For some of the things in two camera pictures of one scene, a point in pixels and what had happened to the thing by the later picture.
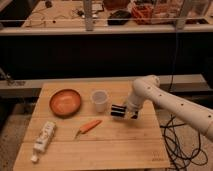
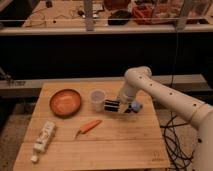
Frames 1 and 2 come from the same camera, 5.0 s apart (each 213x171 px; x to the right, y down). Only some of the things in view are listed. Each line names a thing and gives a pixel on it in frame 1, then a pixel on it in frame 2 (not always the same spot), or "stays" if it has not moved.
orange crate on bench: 142,13 stays
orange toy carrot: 88,127 stays
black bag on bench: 120,18 stays
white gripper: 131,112 to 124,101
